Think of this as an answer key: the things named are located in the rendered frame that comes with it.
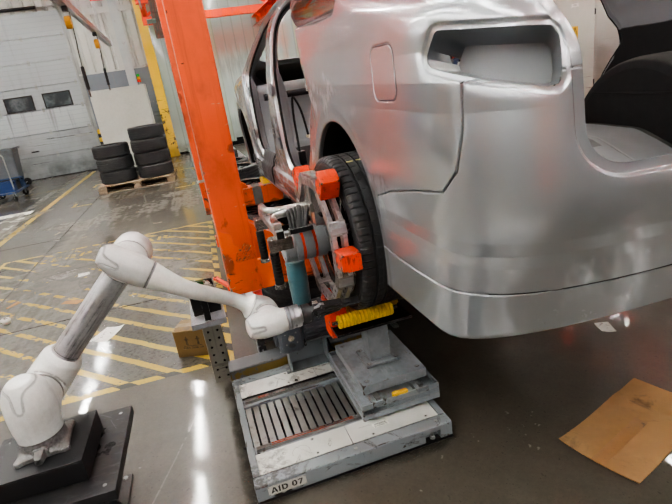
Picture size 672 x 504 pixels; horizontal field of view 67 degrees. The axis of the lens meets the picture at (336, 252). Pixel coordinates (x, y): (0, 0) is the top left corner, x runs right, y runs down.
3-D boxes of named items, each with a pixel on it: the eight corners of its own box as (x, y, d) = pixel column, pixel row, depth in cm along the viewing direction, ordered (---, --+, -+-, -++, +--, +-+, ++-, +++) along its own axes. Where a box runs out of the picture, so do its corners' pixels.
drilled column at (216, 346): (233, 377, 279) (217, 309, 265) (215, 382, 277) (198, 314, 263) (231, 368, 288) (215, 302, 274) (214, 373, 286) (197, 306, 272)
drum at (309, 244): (338, 256, 208) (333, 224, 204) (288, 268, 203) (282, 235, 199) (328, 247, 221) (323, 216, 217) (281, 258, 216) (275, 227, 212)
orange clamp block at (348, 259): (355, 262, 189) (363, 269, 181) (335, 267, 187) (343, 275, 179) (352, 244, 187) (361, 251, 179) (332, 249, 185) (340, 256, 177)
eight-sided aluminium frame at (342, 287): (360, 319, 197) (341, 183, 179) (344, 323, 195) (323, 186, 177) (322, 275, 246) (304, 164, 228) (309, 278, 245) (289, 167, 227)
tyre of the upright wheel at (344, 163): (438, 256, 176) (373, 113, 202) (375, 272, 171) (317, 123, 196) (395, 317, 235) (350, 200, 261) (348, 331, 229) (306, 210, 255)
